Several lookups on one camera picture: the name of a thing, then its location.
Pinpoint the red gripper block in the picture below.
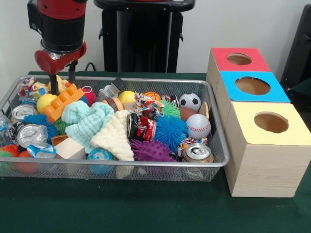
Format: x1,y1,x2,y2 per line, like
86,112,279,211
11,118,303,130
34,41,87,96

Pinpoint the yellow plush toy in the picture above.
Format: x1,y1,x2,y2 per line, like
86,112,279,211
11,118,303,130
48,75,76,94

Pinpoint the orange toy building brick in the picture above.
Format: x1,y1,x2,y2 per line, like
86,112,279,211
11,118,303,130
42,83,85,123

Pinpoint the silver mesh bin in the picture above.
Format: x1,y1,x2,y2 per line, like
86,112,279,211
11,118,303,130
0,75,230,183

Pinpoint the wooden box with three holes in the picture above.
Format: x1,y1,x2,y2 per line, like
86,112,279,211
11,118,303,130
206,47,311,198

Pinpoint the yellow ball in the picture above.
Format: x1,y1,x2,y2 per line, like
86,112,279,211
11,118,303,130
36,93,59,114

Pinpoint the mint knit cloth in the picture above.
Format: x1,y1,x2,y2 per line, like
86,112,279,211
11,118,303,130
60,100,115,154

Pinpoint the cream knit cloth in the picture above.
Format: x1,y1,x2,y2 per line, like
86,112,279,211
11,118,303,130
90,109,135,162

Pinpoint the purple spiky ball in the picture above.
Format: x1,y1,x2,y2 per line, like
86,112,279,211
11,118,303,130
130,138,177,163

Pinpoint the blue spiky ball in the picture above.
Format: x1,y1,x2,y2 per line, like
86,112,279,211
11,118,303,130
153,115,189,153

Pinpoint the small soccer ball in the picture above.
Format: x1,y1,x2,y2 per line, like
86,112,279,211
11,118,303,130
178,93,202,112

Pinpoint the white baseball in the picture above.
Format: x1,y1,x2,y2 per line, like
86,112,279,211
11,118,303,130
186,113,211,141

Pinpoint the silver drink can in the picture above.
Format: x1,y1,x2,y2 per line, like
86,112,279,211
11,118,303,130
181,143,215,179

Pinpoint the large dark green tablecloth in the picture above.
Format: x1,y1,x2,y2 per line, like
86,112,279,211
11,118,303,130
0,71,311,233

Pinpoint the black stand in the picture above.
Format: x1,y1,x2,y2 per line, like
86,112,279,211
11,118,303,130
279,4,311,93

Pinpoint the small dark green tablecloth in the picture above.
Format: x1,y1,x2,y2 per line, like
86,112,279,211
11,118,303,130
290,77,311,98

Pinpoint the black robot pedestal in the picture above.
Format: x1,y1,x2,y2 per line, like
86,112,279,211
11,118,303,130
93,0,196,73

